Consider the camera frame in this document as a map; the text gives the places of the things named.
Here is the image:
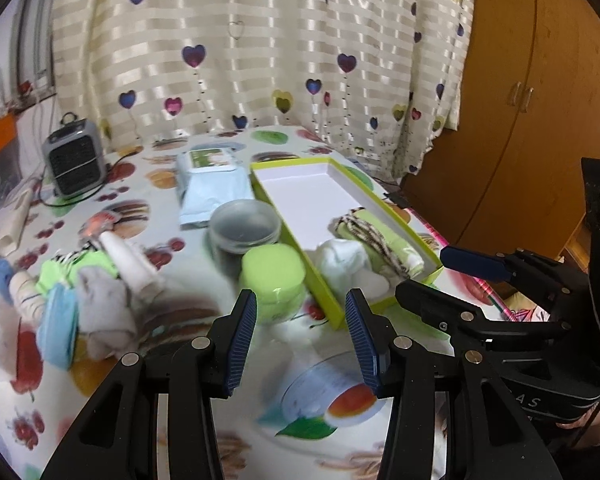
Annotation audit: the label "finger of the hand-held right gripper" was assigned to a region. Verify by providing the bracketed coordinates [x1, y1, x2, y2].
[439, 244, 592, 321]
[395, 279, 572, 357]

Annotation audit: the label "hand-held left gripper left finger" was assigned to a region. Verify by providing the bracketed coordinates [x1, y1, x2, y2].
[40, 289, 259, 480]

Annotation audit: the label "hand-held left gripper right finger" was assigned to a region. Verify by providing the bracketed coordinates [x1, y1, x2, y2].
[344, 287, 566, 480]

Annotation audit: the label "white socks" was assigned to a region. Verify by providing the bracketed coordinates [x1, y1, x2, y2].
[315, 239, 390, 306]

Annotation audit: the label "green striped sock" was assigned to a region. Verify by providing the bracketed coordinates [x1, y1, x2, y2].
[330, 208, 426, 281]

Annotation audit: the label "lime green box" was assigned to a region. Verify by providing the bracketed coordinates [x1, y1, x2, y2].
[250, 156, 445, 331]

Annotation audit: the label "person's right hand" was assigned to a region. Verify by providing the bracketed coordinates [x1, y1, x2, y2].
[555, 397, 600, 453]

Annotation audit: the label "lime green jar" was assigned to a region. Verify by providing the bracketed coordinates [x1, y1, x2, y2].
[238, 244, 307, 325]

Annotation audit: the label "fruit print tablecloth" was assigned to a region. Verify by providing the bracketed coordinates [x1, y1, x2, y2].
[0, 125, 511, 480]

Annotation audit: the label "clear jar with dark contents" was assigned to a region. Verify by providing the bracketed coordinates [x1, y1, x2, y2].
[209, 200, 282, 281]

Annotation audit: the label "grey sock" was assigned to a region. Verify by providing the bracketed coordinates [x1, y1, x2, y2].
[75, 265, 141, 361]

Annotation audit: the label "white plastic bottle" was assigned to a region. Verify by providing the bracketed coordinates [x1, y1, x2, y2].
[100, 230, 163, 296]

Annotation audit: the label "pale blue wipes pack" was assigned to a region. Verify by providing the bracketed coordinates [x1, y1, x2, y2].
[175, 146, 255, 231]

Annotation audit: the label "pink brush in clear wrap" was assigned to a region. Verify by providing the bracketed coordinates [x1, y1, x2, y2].
[80, 212, 118, 246]

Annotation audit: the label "light blue cloth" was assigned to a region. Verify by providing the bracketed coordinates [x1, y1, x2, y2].
[36, 284, 79, 371]

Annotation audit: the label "light green cloth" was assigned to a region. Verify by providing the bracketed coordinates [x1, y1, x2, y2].
[35, 250, 118, 296]

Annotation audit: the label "wooden wardrobe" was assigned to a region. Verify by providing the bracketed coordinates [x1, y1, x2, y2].
[400, 0, 600, 261]

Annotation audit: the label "small grey heater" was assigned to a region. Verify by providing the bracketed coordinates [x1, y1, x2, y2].
[41, 112, 106, 200]

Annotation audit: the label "long white tube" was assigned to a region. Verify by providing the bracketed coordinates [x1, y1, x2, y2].
[0, 187, 36, 256]

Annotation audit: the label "heart print striped curtain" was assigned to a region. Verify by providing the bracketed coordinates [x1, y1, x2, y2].
[50, 0, 476, 181]

